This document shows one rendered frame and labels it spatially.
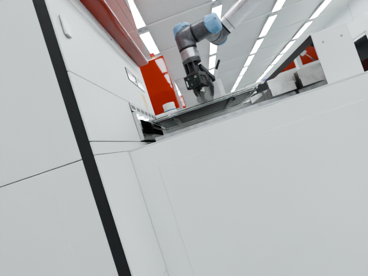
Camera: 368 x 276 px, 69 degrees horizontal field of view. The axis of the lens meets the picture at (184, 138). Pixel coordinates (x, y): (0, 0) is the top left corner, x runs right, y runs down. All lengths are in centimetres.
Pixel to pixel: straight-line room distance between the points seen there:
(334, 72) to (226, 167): 37
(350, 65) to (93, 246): 72
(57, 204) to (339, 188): 60
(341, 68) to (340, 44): 6
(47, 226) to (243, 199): 41
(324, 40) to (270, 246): 53
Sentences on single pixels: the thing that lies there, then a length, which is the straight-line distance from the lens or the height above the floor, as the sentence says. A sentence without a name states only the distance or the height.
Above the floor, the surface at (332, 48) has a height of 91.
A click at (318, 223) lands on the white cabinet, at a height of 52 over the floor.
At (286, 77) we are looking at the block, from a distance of 95.
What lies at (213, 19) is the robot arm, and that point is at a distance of 111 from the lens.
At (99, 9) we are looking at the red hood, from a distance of 85.
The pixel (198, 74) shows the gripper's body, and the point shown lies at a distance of 107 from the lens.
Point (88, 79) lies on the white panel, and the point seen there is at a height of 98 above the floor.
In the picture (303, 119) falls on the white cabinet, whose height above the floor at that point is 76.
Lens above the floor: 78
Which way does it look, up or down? 2 degrees up
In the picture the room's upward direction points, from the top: 18 degrees counter-clockwise
